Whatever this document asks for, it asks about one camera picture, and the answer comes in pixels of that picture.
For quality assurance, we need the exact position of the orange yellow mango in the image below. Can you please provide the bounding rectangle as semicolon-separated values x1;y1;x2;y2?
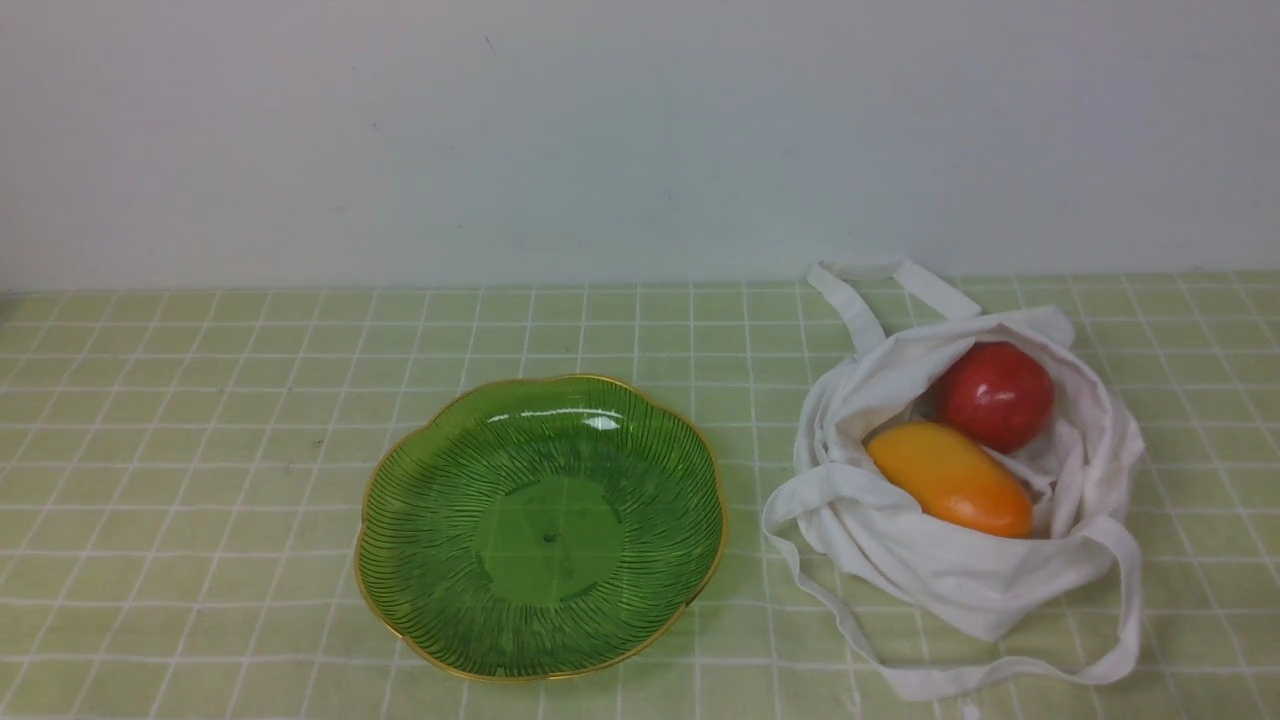
865;421;1036;538

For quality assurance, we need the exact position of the green checkered tablecloth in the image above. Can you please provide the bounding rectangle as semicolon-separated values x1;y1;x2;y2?
1;272;1279;719

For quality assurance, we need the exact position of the green glass plate gold rim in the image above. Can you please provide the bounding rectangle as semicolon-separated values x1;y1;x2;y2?
355;374;730;683

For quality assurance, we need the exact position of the white cloth tote bag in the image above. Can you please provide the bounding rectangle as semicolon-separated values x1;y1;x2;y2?
762;260;1146;700

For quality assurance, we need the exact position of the red apple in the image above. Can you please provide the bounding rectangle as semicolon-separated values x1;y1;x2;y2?
933;342;1056;455

